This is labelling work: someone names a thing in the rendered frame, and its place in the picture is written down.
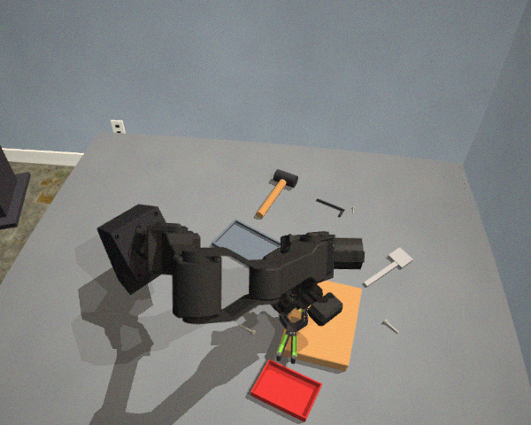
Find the light wooden board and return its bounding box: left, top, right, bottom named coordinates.
left=296, top=281, right=362, bottom=371

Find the red shallow tray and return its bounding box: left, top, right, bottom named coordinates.
left=251, top=360, right=322, bottom=422

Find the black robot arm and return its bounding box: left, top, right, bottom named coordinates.
left=128, top=222, right=365, bottom=324

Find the mallet with wooden handle and black head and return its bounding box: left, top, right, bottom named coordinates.
left=256, top=169, right=298, bottom=218

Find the black and green spring clamp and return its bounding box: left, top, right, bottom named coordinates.
left=276, top=306, right=309, bottom=364

